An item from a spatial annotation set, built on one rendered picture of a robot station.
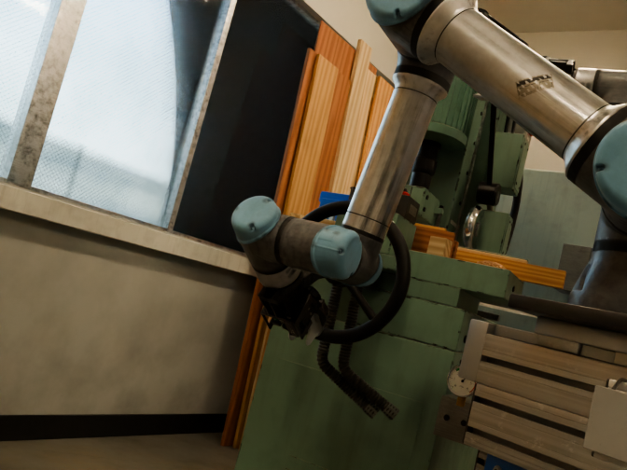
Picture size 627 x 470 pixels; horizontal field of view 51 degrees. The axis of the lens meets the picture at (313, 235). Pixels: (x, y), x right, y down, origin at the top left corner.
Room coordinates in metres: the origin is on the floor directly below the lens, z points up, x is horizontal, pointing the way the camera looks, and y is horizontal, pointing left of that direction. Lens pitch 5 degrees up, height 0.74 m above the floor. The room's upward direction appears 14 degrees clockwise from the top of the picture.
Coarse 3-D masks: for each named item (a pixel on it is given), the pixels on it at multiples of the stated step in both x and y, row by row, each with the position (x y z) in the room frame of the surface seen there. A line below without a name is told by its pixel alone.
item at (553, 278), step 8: (456, 256) 1.54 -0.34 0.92; (464, 256) 1.53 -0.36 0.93; (472, 256) 1.52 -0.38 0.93; (480, 256) 1.51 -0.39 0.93; (488, 256) 1.50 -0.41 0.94; (504, 264) 1.49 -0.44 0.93; (512, 264) 1.48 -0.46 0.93; (520, 264) 1.47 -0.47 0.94; (528, 264) 1.46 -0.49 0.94; (512, 272) 1.48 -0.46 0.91; (520, 272) 1.47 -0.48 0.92; (528, 272) 1.46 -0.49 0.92; (536, 272) 1.45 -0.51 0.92; (544, 272) 1.45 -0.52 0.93; (552, 272) 1.44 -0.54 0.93; (560, 272) 1.43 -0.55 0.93; (528, 280) 1.46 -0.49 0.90; (536, 280) 1.45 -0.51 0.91; (544, 280) 1.44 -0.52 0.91; (552, 280) 1.44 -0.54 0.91; (560, 280) 1.43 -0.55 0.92; (560, 288) 1.43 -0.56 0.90
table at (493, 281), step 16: (384, 256) 1.35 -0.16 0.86; (416, 256) 1.42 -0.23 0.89; (432, 256) 1.40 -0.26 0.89; (416, 272) 1.42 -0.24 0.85; (432, 272) 1.40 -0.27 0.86; (448, 272) 1.39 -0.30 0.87; (464, 272) 1.37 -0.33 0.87; (480, 272) 1.36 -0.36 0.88; (496, 272) 1.34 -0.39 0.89; (464, 288) 1.37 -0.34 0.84; (480, 288) 1.35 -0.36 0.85; (496, 288) 1.34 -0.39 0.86; (512, 288) 1.39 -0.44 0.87
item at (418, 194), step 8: (408, 192) 1.57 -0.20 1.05; (416, 192) 1.56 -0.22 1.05; (424, 192) 1.55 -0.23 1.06; (416, 200) 1.56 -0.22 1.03; (424, 200) 1.55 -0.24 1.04; (432, 200) 1.61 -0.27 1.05; (424, 208) 1.56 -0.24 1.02; (432, 208) 1.62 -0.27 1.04; (424, 216) 1.58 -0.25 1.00; (432, 216) 1.64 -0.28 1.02; (424, 224) 1.67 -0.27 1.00; (432, 224) 1.65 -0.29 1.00
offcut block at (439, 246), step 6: (432, 240) 1.43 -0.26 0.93; (438, 240) 1.42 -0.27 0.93; (444, 240) 1.41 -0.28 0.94; (432, 246) 1.42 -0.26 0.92; (438, 246) 1.42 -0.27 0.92; (444, 246) 1.41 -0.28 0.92; (450, 246) 1.42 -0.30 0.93; (426, 252) 1.43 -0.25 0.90; (432, 252) 1.42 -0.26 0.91; (438, 252) 1.41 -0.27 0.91; (444, 252) 1.41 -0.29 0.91; (450, 252) 1.43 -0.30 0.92
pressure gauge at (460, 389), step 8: (456, 368) 1.30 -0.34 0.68; (448, 376) 1.30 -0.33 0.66; (456, 376) 1.29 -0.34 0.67; (448, 384) 1.30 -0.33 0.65; (456, 384) 1.29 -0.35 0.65; (464, 384) 1.29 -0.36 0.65; (472, 384) 1.28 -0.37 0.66; (456, 392) 1.29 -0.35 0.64; (464, 392) 1.28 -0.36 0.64; (472, 392) 1.27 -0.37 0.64; (464, 400) 1.30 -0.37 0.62
